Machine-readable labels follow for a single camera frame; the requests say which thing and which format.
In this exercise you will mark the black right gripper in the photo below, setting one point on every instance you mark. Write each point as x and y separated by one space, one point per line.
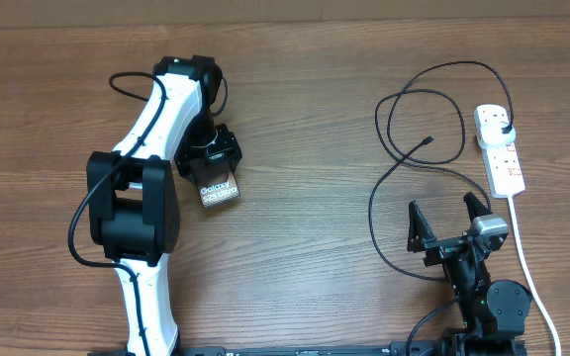
419 238

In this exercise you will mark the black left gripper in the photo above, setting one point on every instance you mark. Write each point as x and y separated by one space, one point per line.
229 149

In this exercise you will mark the Galaxy S25 Ultra smartphone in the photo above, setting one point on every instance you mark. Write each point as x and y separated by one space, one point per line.
216 183

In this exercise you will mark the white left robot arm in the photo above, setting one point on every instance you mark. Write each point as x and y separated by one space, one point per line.
132 201

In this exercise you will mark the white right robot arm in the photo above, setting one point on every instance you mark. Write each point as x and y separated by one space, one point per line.
493 312

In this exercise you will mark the white charger plug adapter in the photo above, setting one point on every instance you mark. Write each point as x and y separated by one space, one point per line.
493 134

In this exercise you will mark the white power strip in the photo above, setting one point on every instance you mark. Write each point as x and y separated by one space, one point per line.
502 164

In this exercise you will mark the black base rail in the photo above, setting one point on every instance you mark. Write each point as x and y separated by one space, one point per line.
396 348

